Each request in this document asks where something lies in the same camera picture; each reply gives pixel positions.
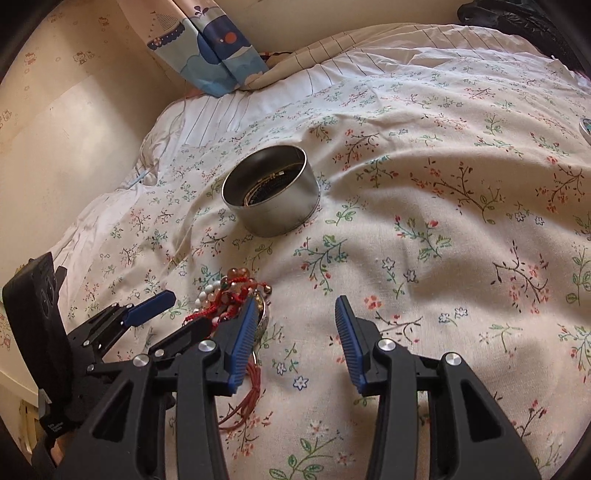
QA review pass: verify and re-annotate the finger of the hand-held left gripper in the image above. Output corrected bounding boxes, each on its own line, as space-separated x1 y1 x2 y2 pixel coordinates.
68 290 177 366
148 318 214 363

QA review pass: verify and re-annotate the black clothing bundle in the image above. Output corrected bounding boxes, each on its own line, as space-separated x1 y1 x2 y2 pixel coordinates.
456 0 583 70

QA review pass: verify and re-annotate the dark bead bracelet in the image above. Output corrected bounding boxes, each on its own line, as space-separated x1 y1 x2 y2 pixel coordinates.
244 172 300 206

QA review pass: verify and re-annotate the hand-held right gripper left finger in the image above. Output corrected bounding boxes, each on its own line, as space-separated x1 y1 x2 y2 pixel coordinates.
53 295 264 480

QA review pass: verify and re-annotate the red beaded bracelet with tassel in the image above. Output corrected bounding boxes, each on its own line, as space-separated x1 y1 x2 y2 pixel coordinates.
182 277 269 432

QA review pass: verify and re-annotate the blue whale print curtain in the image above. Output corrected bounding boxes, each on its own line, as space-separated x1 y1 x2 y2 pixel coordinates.
115 0 271 97

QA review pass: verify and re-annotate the orange bead bracelet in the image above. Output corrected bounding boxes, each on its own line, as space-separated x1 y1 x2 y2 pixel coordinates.
221 267 274 296

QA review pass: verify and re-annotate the white bead bracelet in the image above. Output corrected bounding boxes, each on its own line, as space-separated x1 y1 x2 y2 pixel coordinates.
193 282 232 315

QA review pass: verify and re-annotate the silver bangle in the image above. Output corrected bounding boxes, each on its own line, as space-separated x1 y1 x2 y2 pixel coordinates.
255 292 273 342

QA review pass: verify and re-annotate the floral bed blanket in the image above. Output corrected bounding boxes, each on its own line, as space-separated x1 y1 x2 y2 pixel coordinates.
60 46 591 480

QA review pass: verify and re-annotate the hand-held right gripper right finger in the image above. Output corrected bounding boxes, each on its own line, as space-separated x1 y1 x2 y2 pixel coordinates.
335 295 542 480

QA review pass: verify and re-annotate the round metal tin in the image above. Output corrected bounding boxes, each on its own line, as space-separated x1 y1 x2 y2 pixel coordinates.
222 145 320 238

